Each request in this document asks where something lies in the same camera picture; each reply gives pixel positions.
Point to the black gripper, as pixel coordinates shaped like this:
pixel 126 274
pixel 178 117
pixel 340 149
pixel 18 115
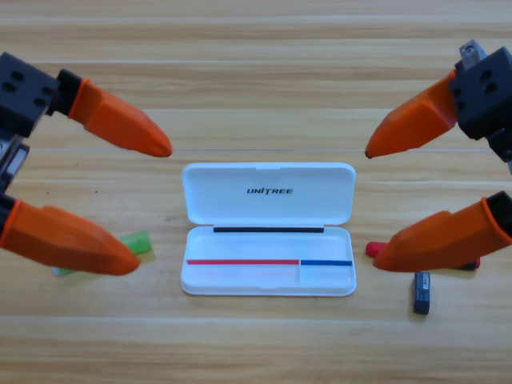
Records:
pixel 486 96
pixel 22 92

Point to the red and black marker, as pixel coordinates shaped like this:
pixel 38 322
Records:
pixel 374 249

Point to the green highlighter marker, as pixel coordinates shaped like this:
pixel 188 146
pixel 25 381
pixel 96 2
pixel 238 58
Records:
pixel 138 242

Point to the black eraser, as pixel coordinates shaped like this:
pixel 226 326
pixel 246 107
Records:
pixel 422 292

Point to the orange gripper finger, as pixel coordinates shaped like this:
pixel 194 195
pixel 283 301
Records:
pixel 68 244
pixel 436 244

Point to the white plastic pencil case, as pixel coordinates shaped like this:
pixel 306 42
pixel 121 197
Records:
pixel 264 248

